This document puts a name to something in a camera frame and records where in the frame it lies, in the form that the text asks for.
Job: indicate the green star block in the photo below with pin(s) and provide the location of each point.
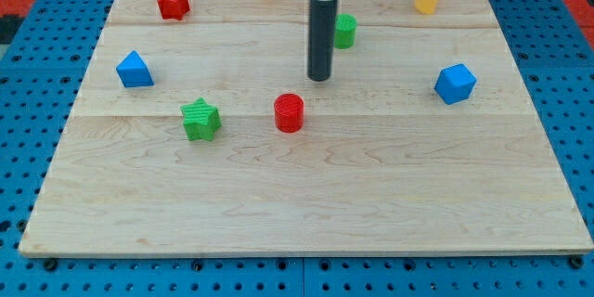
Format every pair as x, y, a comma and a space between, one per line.
200, 120

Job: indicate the red star block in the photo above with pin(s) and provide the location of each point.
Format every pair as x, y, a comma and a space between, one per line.
173, 9

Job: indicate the light wooden board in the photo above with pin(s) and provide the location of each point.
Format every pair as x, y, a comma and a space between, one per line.
382, 166

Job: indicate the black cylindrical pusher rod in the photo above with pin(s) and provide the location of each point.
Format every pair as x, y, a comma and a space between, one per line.
321, 29

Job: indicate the green cylinder block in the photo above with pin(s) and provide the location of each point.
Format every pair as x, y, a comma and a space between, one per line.
345, 31

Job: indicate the red cylinder block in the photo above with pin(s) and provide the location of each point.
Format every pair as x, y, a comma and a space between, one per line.
289, 113

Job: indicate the blue triangular block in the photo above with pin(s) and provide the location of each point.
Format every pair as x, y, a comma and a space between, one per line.
134, 72

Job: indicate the blue cube block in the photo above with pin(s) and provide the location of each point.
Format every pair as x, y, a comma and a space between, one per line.
455, 83

